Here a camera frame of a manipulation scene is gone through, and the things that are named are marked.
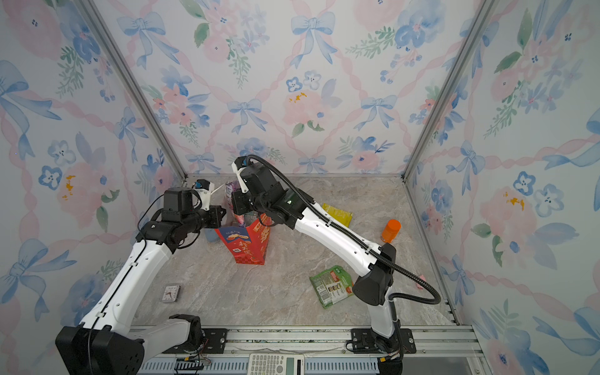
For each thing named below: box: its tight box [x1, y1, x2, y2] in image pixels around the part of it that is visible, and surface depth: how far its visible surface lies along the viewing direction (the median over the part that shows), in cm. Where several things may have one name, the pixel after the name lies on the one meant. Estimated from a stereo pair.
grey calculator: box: [246, 353, 306, 375], surface depth 70 cm
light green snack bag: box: [309, 265, 354, 309], surface depth 86 cm
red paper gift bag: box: [214, 213, 272, 266], surface depth 79 cm
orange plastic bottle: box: [381, 218, 402, 243], surface depth 92 cm
